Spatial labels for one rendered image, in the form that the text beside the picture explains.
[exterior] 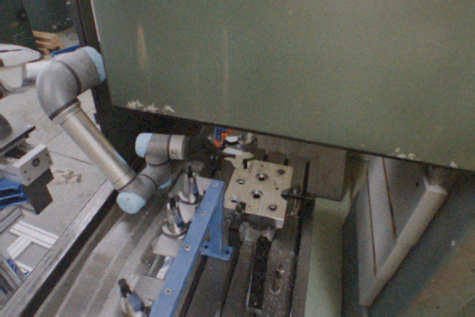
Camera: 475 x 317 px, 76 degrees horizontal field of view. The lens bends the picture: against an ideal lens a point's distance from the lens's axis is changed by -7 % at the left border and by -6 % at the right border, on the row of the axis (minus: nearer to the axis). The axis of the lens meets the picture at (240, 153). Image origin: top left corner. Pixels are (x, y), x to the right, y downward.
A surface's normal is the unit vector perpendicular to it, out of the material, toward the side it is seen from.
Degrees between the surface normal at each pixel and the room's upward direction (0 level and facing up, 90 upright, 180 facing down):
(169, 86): 90
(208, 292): 0
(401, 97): 90
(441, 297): 90
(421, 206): 90
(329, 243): 0
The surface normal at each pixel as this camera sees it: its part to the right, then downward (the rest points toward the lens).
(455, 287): -0.24, 0.60
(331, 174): -0.05, -0.47
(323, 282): 0.05, -0.78
